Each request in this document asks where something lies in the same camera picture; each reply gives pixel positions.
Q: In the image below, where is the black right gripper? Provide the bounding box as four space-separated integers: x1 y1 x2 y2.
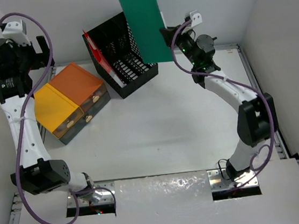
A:
160 21 200 69

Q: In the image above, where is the green notebook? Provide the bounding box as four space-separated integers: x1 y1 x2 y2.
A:
119 0 172 64

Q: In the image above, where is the red notebook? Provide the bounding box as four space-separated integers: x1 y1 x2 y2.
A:
83 31 125 88

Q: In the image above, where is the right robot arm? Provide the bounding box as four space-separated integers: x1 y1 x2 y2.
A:
160 23 278 181

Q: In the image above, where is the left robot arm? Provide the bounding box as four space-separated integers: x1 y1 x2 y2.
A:
0 38 101 203

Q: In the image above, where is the black mesh file rack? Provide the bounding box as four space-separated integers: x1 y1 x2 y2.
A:
82 12 158 99

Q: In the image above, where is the orange yellow drawer organizer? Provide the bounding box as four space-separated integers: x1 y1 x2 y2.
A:
34 62 111 145

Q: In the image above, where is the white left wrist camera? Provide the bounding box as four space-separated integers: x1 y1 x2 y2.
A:
2 20 31 47

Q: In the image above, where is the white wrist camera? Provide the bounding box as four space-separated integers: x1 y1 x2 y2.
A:
2 20 31 47
185 10 203 28

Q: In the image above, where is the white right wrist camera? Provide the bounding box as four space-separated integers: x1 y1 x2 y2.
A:
185 10 203 28

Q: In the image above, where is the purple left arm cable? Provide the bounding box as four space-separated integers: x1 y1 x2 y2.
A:
0 3 119 224

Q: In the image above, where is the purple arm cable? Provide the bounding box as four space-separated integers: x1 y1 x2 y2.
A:
167 10 281 194
0 3 119 224

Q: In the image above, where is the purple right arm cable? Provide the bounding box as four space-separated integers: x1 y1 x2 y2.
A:
167 10 281 194

